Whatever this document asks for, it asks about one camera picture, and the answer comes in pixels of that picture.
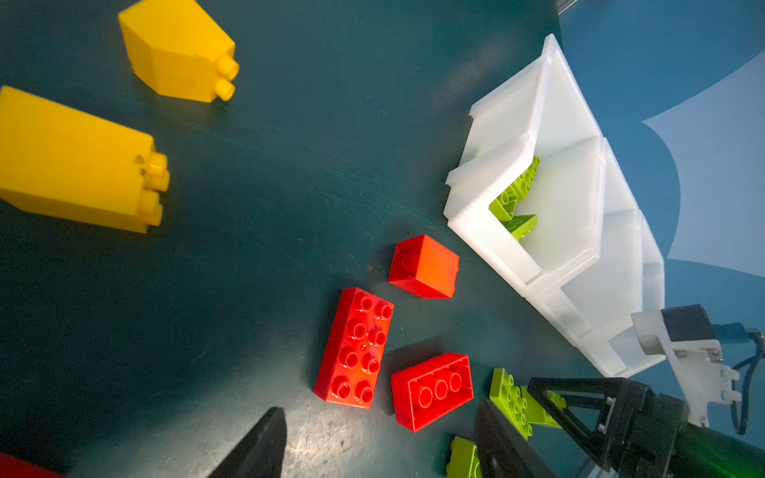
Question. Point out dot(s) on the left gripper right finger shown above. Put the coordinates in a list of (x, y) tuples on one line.
[(502, 451)]

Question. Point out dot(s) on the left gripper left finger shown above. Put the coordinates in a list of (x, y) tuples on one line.
[(260, 453)]

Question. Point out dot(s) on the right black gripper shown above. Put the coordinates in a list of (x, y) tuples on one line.
[(623, 426)]

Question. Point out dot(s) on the green brick front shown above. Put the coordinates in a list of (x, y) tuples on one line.
[(464, 462)]

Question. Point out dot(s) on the red brick centre lower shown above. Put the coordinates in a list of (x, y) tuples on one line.
[(428, 391)]

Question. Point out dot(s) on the red long brick centre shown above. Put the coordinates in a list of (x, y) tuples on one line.
[(353, 356)]

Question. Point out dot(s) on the white three-compartment bin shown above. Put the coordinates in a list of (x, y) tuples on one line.
[(592, 261)]

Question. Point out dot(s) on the small red brick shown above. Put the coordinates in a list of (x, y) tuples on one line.
[(424, 268)]

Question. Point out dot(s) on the red brick cluster right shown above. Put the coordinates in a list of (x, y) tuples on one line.
[(12, 467)]

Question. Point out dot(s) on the yellow square brick far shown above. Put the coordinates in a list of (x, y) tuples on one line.
[(60, 162)]

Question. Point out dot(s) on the yellow slope brick far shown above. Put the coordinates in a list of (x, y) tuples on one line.
[(179, 51)]

